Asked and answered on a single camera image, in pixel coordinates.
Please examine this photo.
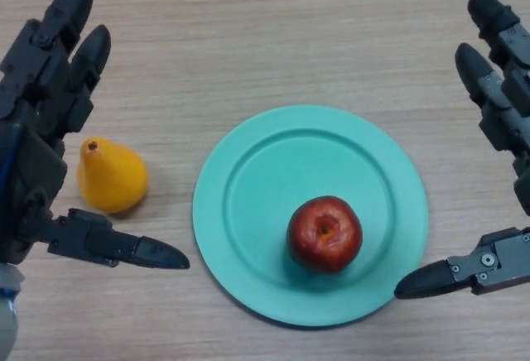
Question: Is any yellow pear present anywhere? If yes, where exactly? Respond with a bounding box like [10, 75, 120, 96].
[77, 137, 149, 214]

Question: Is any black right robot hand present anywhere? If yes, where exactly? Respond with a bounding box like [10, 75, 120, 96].
[393, 0, 530, 300]

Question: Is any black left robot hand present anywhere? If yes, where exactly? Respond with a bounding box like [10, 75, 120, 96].
[0, 0, 190, 271]

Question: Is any red apple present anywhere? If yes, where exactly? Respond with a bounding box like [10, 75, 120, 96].
[287, 195, 364, 274]

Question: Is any green round plate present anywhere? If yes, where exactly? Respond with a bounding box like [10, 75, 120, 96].
[192, 104, 430, 328]

